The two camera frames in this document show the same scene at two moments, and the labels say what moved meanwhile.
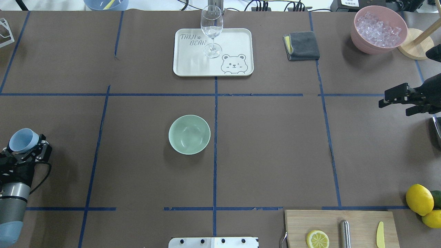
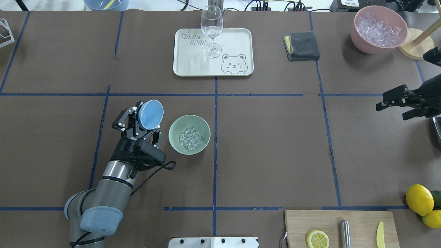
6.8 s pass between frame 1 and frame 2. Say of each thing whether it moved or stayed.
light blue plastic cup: moved
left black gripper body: moved
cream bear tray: stayed
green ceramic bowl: stayed
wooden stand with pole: stayed
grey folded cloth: stayed
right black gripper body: stayed
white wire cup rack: stayed
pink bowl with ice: stayed
